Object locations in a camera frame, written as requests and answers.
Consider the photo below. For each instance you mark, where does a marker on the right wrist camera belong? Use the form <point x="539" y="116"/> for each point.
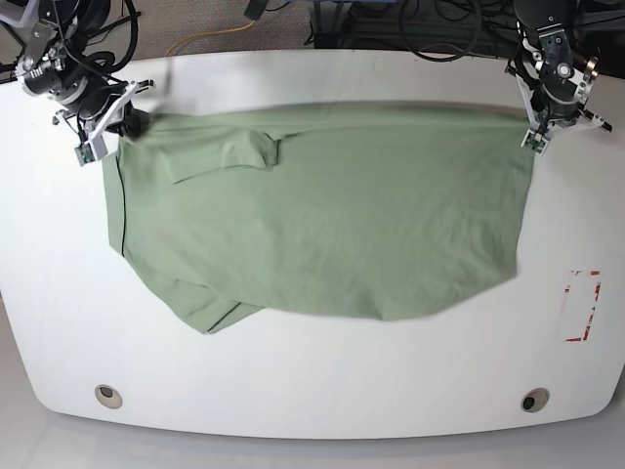
<point x="91" y="151"/>

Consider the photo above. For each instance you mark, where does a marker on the green T-shirt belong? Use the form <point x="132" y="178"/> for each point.
<point x="375" y="212"/>

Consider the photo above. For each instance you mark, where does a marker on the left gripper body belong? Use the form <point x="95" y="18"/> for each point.
<point x="549" y="116"/>

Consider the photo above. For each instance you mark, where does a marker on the right table grommet hole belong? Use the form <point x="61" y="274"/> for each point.
<point x="535" y="400"/>

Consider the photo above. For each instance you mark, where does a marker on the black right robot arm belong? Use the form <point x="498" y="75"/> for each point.
<point x="54" y="63"/>

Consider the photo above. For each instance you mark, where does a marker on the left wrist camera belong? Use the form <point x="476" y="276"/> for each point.
<point x="535" y="141"/>

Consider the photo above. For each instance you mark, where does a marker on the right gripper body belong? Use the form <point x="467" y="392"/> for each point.
<point x="101" y="109"/>

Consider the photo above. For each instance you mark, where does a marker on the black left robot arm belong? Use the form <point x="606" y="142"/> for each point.
<point x="554" y="78"/>

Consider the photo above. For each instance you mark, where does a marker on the table grommet hole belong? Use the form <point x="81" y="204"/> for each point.
<point x="535" y="400"/>
<point x="108" y="397"/>

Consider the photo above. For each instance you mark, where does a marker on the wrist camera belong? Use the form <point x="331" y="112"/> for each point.
<point x="91" y="151"/>
<point x="535" y="141"/>

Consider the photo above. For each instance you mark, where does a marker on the left table grommet hole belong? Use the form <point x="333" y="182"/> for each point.
<point x="108" y="397"/>

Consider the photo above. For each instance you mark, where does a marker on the red tape rectangle marking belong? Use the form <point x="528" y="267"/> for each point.
<point x="579" y="305"/>

